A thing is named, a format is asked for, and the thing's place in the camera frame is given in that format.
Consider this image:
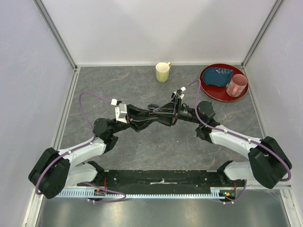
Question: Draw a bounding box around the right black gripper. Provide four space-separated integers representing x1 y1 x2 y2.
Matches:
153 94 203 126

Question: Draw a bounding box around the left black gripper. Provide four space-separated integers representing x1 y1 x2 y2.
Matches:
110 104 159 135

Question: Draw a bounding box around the black earbud charging case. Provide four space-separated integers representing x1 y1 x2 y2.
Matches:
148 104 159 110

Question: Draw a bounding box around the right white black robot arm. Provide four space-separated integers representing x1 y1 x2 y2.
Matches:
148 97 292 189

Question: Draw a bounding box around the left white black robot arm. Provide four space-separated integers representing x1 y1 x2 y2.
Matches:
28 103 160 199

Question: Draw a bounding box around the yellow green mug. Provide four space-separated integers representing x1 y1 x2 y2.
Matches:
155 62 171 83

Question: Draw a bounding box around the red round tray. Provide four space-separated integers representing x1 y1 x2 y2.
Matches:
200 63 249 102

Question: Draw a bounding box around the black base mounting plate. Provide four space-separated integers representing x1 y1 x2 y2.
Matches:
92 170 244 193

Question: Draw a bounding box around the blue ceramic plate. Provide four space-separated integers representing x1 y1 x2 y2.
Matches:
202 67 233 87

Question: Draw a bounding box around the pink patterned cup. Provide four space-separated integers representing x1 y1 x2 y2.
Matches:
226 74 248 97

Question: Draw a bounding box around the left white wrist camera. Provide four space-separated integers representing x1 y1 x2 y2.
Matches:
111 99 127 123

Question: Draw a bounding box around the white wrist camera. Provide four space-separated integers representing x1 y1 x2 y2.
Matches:
171 87 186 99
111 99 127 123

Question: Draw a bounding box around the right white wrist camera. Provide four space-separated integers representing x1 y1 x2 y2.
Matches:
171 87 186 99

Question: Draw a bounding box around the light blue cable duct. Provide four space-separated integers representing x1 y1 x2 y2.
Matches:
56 187 235 199

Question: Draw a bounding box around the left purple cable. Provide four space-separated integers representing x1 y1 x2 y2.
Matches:
35 92 127 203

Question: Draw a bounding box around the left aluminium frame post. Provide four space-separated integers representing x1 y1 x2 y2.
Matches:
33 0 78 71

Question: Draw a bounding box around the aluminium frame post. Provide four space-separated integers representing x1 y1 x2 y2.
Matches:
33 0 78 71
241 0 284 70

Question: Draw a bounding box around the right aluminium frame post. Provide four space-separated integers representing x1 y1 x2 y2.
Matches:
241 0 284 70

